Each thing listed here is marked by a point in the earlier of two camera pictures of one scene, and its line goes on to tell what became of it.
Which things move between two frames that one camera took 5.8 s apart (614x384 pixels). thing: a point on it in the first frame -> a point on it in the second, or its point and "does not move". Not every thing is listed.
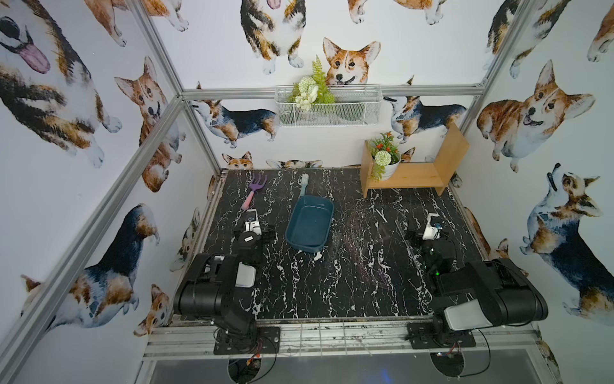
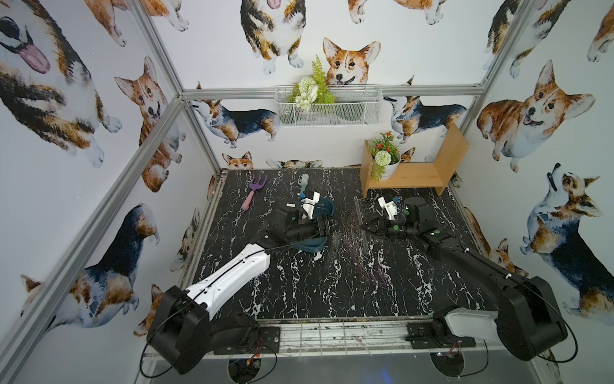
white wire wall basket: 352,106 does not move
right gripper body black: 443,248 -> 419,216
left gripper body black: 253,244 -> 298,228
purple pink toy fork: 253,186 does not move
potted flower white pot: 386,156 does not move
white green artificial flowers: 312,90 does not move
